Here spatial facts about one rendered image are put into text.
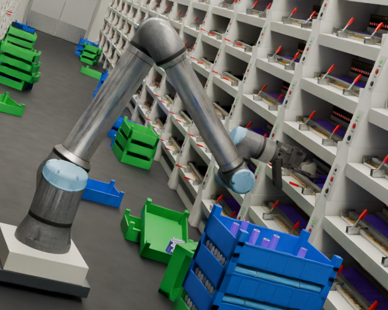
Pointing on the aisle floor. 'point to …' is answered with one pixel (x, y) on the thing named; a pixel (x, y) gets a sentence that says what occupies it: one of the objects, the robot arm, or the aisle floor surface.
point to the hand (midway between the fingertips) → (315, 177)
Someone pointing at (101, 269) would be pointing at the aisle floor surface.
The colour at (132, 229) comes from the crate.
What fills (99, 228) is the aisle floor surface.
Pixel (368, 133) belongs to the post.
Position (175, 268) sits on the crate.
